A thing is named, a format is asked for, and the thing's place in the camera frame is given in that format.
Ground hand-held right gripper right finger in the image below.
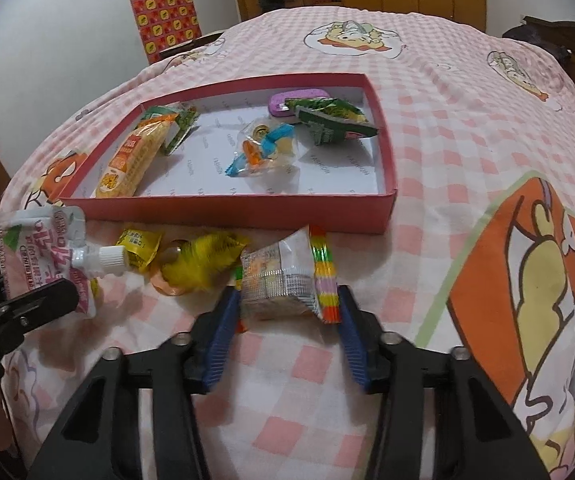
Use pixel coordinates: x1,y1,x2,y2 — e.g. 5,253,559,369
336,285,551,480

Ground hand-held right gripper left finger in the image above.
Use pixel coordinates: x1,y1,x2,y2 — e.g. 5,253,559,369
28,287,242,480

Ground white pink jelly pouch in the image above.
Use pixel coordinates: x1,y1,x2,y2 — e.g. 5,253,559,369
0,205,131,318

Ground rainbow striped candy packet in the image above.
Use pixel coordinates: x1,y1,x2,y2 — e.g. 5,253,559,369
232,225,342,333

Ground red cardboard box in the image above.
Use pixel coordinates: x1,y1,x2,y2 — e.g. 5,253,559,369
59,73,399,235

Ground yellow corn snack packet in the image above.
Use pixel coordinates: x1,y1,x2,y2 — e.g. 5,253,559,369
92,115,179,199

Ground clear blue orange candy packet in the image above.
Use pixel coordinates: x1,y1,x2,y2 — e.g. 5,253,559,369
225,117,301,178

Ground green pea snack packet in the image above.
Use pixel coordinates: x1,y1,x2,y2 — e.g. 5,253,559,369
285,96,379,147

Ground small green snack packet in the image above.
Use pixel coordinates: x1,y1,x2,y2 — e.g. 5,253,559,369
142,102,201,157

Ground purple candy tin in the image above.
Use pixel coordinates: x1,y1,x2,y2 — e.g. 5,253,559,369
268,87,332,120

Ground orange jelly cup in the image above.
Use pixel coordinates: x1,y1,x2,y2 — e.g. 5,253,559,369
148,240,193,297

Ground yellow crinkled snack wrapper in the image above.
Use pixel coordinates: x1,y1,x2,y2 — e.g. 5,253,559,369
160,230,251,291

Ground dark wooden table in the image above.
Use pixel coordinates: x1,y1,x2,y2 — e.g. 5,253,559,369
160,30,226,59

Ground red yellow patterned box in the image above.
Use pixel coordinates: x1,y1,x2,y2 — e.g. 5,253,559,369
128,0,203,66

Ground dark cloth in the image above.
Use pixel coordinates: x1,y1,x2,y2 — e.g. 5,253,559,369
502,22,573,61

